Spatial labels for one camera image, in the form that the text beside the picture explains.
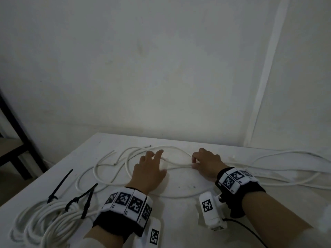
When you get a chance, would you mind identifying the person's left hand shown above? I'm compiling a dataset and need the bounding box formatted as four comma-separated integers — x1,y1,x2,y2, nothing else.
127,149,167,195

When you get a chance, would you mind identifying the person's right hand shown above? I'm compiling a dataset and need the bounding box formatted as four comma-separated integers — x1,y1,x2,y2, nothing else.
191,148,231,182

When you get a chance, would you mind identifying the person's right forearm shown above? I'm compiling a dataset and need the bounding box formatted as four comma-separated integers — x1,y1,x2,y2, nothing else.
242,192,331,248

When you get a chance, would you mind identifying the person's left forearm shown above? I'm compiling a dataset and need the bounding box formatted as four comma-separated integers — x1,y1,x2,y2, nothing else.
75,224,124,248

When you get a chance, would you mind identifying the wooden shelf board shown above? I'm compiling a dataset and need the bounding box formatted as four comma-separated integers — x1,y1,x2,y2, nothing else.
0,138,24,158

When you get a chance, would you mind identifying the black metal shelf rack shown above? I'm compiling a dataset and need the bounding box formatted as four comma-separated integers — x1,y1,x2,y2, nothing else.
0,87,48,181

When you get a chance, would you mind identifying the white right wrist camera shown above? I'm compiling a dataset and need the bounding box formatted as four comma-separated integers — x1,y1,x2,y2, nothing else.
198,191,228,231

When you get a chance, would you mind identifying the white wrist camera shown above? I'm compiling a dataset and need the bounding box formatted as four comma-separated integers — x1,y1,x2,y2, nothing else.
132,217,164,248
198,191,228,231

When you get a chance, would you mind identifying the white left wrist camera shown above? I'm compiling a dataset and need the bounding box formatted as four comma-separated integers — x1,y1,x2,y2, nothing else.
132,217,164,248

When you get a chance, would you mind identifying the black right camera cable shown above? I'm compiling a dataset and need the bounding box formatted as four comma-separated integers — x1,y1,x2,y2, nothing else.
222,218,268,248

